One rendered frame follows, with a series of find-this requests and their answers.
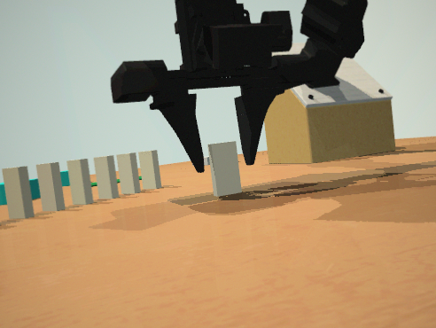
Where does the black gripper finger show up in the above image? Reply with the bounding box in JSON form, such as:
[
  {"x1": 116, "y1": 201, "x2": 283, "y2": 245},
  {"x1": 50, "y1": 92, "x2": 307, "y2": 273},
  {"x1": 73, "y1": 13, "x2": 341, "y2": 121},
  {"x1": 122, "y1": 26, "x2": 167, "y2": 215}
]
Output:
[
  {"x1": 150, "y1": 94, "x2": 205, "y2": 173},
  {"x1": 234, "y1": 87, "x2": 285, "y2": 165}
]

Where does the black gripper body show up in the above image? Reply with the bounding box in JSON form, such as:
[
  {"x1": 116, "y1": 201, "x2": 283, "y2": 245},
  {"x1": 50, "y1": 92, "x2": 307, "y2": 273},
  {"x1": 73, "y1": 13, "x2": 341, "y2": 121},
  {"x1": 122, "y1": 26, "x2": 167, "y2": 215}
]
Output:
[{"x1": 111, "y1": 0, "x2": 315, "y2": 104}]

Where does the beige domino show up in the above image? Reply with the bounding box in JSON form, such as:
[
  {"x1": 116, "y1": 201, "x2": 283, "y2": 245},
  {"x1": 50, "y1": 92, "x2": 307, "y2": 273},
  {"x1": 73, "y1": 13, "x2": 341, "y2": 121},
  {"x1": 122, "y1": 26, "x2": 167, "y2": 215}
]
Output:
[
  {"x1": 36, "y1": 162, "x2": 66, "y2": 211},
  {"x1": 207, "y1": 141, "x2": 242, "y2": 197},
  {"x1": 117, "y1": 152, "x2": 141, "y2": 194},
  {"x1": 66, "y1": 159, "x2": 94, "y2": 205},
  {"x1": 138, "y1": 150, "x2": 162, "y2": 189},
  {"x1": 2, "y1": 166, "x2": 35, "y2": 219},
  {"x1": 94, "y1": 155, "x2": 120, "y2": 199}
]

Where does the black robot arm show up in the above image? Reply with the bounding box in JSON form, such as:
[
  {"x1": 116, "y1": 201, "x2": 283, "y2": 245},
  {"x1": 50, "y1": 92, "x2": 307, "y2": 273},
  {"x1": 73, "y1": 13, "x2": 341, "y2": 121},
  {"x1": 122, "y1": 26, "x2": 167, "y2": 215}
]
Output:
[{"x1": 191, "y1": 0, "x2": 368, "y2": 89}]

